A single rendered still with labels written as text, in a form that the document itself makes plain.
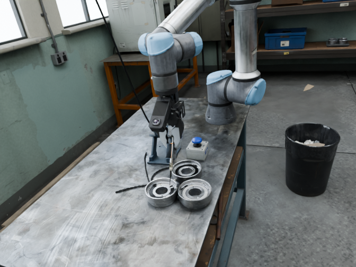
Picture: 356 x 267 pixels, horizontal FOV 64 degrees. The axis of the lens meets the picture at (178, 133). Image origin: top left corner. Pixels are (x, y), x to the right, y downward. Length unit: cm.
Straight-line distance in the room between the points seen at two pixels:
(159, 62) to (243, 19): 46
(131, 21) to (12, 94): 138
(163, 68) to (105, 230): 49
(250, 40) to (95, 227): 85
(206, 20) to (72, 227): 404
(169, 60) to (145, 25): 228
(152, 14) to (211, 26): 176
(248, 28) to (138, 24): 207
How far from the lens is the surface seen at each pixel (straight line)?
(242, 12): 115
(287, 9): 410
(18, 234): 101
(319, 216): 208
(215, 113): 133
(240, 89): 121
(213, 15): 460
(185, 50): 86
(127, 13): 316
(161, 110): 83
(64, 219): 98
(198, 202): 85
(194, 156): 109
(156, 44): 80
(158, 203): 89
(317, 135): 225
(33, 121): 259
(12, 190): 256
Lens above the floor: 140
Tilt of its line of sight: 28 degrees down
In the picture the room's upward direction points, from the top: 7 degrees counter-clockwise
